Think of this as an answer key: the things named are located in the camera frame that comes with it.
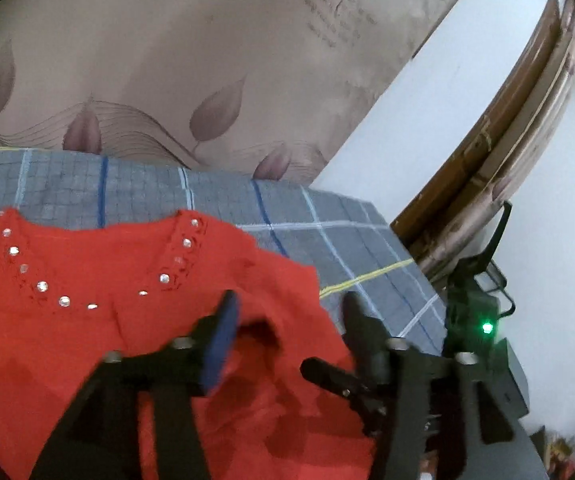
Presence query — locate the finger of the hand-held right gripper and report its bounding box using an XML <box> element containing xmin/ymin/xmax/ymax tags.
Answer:
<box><xmin>300</xmin><ymin>357</ymin><xmax>393</xmax><ymax>438</ymax></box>

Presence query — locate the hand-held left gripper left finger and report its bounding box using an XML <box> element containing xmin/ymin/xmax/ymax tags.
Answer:
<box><xmin>30</xmin><ymin>289</ymin><xmax>242</xmax><ymax>480</ymax></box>

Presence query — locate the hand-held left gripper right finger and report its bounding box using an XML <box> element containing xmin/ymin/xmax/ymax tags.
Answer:
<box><xmin>341</xmin><ymin>291</ymin><xmax>515</xmax><ymax>480</ymax></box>

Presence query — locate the red rhinestone collar top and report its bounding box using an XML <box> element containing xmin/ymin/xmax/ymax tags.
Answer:
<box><xmin>0</xmin><ymin>208</ymin><xmax>375</xmax><ymax>480</ymax></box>

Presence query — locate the grey plaid blanket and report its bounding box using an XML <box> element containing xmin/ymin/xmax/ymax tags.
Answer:
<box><xmin>0</xmin><ymin>147</ymin><xmax>448</xmax><ymax>356</ymax></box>

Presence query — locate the colourful clutter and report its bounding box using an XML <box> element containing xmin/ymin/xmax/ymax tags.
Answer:
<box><xmin>542</xmin><ymin>427</ymin><xmax>575</xmax><ymax>480</ymax></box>

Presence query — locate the beige leaf print curtain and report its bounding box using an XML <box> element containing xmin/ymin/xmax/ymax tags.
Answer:
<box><xmin>0</xmin><ymin>0</ymin><xmax>488</xmax><ymax>183</ymax></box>

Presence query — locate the black cable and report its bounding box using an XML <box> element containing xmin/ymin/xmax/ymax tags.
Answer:
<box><xmin>487</xmin><ymin>264</ymin><xmax>517</xmax><ymax>320</ymax></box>

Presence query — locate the brown wooden door frame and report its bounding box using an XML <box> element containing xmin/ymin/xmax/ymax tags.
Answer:
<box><xmin>390</xmin><ymin>0</ymin><xmax>575</xmax><ymax>281</ymax></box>

